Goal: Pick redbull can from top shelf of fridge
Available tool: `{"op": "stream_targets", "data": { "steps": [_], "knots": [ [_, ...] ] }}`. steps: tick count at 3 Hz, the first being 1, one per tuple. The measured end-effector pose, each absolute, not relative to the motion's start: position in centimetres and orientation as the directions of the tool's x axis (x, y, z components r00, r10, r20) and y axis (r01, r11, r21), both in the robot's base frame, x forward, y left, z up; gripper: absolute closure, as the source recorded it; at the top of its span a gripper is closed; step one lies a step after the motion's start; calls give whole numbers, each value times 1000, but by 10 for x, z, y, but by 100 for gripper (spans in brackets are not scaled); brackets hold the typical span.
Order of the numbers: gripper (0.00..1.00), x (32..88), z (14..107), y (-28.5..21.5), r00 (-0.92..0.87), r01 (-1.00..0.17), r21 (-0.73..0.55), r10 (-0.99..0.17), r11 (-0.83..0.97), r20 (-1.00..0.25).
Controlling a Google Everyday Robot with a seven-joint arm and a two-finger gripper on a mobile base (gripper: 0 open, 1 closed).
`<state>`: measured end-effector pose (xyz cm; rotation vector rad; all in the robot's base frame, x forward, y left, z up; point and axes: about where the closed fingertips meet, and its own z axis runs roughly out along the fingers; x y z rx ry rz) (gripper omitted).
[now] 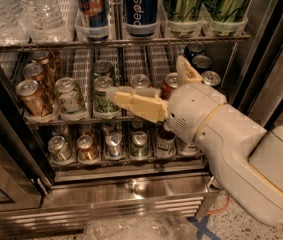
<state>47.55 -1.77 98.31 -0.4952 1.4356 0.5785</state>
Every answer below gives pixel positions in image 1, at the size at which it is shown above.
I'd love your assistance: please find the silver can bottom middle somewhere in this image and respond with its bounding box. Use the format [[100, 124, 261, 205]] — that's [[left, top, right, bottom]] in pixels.
[[106, 133, 122, 159]]

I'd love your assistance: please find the silver can bottom left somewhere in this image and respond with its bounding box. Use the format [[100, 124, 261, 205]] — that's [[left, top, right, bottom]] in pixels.
[[48, 136, 72, 162]]

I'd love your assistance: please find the clear plastic wrap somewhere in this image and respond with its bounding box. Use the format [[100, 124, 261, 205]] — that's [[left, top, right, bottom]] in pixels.
[[83, 212, 198, 240]]

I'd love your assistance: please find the green can front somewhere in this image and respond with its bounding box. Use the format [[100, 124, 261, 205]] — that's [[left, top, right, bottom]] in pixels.
[[93, 76, 119, 115]]

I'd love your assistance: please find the green can bottom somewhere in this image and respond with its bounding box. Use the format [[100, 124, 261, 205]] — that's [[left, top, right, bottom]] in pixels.
[[130, 131, 149, 159]]

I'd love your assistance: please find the blue Pepsi can top shelf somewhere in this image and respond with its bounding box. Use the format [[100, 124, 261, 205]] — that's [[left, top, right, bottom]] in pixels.
[[124, 0, 158, 37]]

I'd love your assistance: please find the green can top left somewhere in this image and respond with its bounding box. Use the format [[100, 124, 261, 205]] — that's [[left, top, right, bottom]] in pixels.
[[163, 0, 203, 36]]

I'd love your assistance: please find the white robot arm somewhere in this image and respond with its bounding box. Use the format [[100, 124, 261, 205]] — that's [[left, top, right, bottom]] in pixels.
[[106, 56, 283, 226]]

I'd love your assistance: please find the brown bottle white cap left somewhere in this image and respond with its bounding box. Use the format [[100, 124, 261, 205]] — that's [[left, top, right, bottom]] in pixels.
[[156, 128, 176, 158]]

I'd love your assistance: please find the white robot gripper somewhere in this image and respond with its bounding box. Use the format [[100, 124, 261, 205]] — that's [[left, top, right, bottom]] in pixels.
[[106, 56, 227, 143]]

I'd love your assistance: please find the white green ginger ale can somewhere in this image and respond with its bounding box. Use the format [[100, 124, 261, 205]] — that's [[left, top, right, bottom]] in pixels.
[[55, 77, 86, 114]]

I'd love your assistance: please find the blue tape on floor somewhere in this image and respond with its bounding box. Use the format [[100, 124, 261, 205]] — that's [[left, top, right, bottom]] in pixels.
[[188, 215, 221, 240]]

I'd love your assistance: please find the blue Pepsi can back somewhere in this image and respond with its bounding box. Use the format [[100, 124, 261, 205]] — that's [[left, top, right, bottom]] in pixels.
[[184, 43, 205, 61]]

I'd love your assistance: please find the green can back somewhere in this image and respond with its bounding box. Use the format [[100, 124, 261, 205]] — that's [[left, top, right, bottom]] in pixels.
[[92, 60, 115, 80]]

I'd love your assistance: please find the blue Pepsi can middle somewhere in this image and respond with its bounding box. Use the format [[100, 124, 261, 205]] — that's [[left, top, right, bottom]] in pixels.
[[192, 55, 212, 73]]

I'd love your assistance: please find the green can top right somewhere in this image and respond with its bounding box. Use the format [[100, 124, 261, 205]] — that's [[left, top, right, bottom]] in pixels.
[[204, 0, 250, 36]]

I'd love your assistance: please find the gold can back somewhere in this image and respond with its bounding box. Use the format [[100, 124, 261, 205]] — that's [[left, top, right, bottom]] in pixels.
[[31, 50, 61, 82]]

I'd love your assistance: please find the red Coca-Cola can right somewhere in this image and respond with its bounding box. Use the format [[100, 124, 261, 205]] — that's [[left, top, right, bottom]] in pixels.
[[161, 72, 178, 100]]

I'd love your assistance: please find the gold can middle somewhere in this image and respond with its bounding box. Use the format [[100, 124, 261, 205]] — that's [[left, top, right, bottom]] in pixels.
[[23, 63, 54, 102]]

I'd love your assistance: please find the red Coca-Cola can left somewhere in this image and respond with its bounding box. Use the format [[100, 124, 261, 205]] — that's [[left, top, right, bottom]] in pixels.
[[129, 74, 151, 89]]

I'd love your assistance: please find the red coca-cola can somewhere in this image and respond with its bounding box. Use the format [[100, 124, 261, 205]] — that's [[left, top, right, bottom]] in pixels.
[[129, 74, 151, 89], [161, 72, 178, 100]]

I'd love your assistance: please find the blue Pepsi can front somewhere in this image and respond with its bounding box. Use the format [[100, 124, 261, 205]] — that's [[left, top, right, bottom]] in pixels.
[[201, 71, 221, 88]]

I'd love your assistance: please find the gold can front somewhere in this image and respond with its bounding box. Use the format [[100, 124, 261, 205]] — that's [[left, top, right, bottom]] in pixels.
[[15, 79, 53, 117]]

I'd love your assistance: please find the stainless steel fridge door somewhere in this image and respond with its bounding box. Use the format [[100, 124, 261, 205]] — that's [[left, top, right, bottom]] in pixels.
[[0, 83, 44, 214]]

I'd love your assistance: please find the clear water bottle right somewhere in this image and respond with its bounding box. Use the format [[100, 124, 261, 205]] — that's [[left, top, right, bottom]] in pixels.
[[21, 0, 69, 43]]

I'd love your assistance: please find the gold can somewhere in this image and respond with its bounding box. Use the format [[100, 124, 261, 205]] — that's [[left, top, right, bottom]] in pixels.
[[15, 79, 53, 117], [31, 50, 61, 82], [23, 63, 54, 102]]

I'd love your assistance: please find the blue silver Red Bull can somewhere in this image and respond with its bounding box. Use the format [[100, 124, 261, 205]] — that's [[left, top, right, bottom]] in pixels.
[[77, 0, 109, 41]]

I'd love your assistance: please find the orange cable on floor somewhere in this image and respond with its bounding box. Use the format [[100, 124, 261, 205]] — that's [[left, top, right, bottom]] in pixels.
[[206, 193, 232, 216]]

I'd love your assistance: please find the copper can bottom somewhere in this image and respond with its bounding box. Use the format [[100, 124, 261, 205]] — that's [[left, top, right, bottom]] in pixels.
[[77, 135, 99, 163]]

